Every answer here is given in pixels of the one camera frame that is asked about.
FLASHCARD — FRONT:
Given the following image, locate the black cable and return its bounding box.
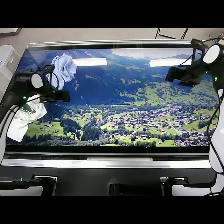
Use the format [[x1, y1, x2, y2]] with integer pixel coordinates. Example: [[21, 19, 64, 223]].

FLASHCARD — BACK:
[[205, 89, 224, 176]]

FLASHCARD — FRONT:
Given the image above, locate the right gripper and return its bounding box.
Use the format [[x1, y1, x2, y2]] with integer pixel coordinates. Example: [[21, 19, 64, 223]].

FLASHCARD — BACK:
[[165, 63, 202, 88]]

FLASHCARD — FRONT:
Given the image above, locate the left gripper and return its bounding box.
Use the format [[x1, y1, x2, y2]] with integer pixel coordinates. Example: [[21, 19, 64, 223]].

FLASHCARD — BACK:
[[42, 88, 71, 104]]

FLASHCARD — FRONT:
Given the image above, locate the white garment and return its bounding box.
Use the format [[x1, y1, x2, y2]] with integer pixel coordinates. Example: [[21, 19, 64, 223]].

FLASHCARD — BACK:
[[6, 53, 78, 143]]

